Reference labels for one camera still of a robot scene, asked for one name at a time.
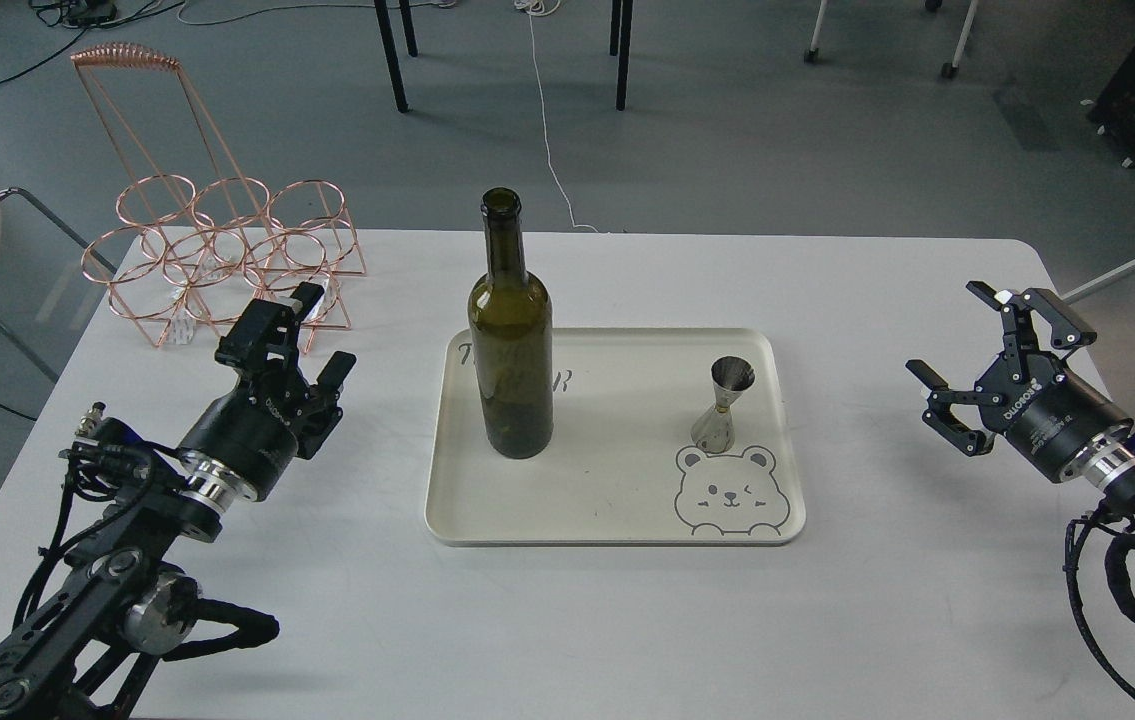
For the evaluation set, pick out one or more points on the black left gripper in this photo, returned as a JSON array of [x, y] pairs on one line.
[[254, 433]]

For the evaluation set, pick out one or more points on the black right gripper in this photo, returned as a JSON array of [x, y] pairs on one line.
[[1048, 413]]

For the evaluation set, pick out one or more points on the dark green wine bottle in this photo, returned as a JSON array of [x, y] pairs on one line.
[[509, 313]]

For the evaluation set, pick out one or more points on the steel double jigger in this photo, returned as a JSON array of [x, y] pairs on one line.
[[713, 432]]

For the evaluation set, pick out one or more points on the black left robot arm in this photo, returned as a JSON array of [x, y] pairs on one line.
[[104, 608]]

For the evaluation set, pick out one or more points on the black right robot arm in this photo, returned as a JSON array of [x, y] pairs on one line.
[[1108, 463]]

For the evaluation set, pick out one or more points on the white rolling chair base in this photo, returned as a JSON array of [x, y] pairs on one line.
[[941, 30]]

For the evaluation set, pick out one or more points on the cream bear serving tray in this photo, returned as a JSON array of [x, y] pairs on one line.
[[621, 467]]

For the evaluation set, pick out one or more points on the rose gold wire bottle rack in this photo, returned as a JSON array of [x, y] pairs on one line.
[[206, 243]]

